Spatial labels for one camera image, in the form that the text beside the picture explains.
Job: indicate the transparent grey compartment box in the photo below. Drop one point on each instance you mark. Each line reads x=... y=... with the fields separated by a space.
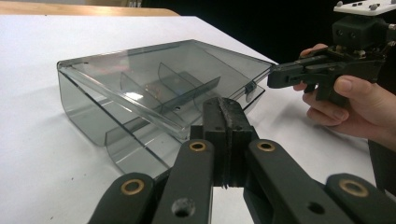
x=102 y=81

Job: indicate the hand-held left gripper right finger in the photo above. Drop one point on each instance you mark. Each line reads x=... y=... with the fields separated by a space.
x=241 y=127

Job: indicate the wooden table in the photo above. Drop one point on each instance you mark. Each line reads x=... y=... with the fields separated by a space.
x=77 y=9

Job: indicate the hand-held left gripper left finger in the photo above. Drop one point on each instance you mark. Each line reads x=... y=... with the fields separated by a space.
x=214 y=124

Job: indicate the white table cover sheet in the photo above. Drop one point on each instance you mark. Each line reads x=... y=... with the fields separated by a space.
x=46 y=140

